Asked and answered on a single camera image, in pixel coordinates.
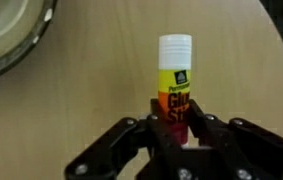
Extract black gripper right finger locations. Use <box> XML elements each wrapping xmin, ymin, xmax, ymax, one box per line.
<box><xmin>180</xmin><ymin>101</ymin><xmax>283</xmax><ymax>180</ymax></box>

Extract yellow red glue stick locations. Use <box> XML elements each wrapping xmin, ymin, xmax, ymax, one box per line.
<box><xmin>158</xmin><ymin>34</ymin><xmax>192</xmax><ymax>146</ymax></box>

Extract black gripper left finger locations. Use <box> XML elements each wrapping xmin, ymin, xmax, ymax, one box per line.
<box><xmin>64</xmin><ymin>99</ymin><xmax>180</xmax><ymax>180</ymax></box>

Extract round metal bowl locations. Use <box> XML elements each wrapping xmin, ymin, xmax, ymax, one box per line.
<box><xmin>0</xmin><ymin>0</ymin><xmax>59</xmax><ymax>76</ymax></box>

